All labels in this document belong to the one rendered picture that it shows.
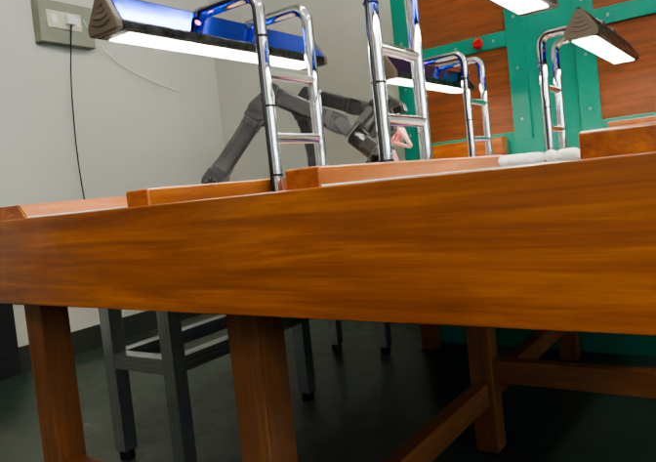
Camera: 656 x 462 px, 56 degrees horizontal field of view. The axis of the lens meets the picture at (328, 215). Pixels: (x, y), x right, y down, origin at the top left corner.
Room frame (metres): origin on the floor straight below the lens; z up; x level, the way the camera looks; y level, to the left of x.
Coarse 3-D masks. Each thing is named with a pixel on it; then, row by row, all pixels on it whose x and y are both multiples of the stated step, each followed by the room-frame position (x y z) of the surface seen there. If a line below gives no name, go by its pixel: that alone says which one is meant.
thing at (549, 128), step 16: (544, 32) 1.80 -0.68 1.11; (560, 32) 1.77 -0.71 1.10; (544, 48) 1.80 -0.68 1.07; (544, 64) 1.80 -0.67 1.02; (544, 80) 1.80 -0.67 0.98; (560, 80) 1.93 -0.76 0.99; (544, 96) 1.80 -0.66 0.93; (560, 96) 1.92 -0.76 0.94; (544, 112) 1.81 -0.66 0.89; (560, 112) 1.92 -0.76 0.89; (544, 128) 1.81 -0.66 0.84; (560, 128) 1.89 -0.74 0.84; (560, 144) 1.93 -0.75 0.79
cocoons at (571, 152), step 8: (528, 152) 1.05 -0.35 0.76; (536, 152) 1.05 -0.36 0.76; (552, 152) 1.04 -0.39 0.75; (560, 152) 1.06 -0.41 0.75; (568, 152) 1.05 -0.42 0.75; (576, 152) 1.05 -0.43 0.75; (504, 160) 1.07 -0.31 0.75; (512, 160) 1.02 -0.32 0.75; (520, 160) 1.02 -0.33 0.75; (528, 160) 1.04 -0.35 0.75; (536, 160) 1.04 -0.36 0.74; (552, 160) 1.04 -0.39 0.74
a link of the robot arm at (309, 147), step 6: (300, 120) 2.40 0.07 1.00; (306, 120) 2.39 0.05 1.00; (300, 126) 2.41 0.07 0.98; (306, 126) 2.40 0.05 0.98; (306, 132) 2.40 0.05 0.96; (306, 144) 2.41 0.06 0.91; (312, 144) 2.39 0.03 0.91; (306, 150) 2.41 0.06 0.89; (312, 150) 2.39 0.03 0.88; (312, 156) 2.39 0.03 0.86; (312, 162) 2.38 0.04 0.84
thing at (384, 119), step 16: (368, 0) 1.01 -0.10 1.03; (416, 0) 1.14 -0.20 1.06; (368, 16) 1.01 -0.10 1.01; (416, 16) 1.14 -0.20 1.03; (368, 32) 1.01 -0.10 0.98; (416, 32) 1.14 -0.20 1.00; (368, 48) 1.02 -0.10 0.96; (384, 48) 1.03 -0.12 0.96; (400, 48) 1.08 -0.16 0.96; (416, 48) 1.14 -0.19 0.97; (384, 64) 1.02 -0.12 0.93; (416, 64) 1.14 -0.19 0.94; (384, 80) 1.01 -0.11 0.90; (416, 80) 1.14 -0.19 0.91; (384, 96) 1.01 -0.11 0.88; (416, 96) 1.14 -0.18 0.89; (384, 112) 1.01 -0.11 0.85; (416, 112) 1.14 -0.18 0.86; (384, 128) 1.01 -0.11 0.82; (384, 144) 1.01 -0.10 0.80; (384, 160) 1.01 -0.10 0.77
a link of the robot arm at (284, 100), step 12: (276, 84) 1.86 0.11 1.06; (276, 96) 1.87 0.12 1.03; (288, 96) 1.88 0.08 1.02; (252, 108) 1.87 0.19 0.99; (288, 108) 1.88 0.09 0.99; (300, 108) 1.88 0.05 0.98; (324, 108) 1.87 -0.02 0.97; (324, 120) 1.87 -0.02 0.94; (348, 120) 1.86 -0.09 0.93; (336, 132) 1.88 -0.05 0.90
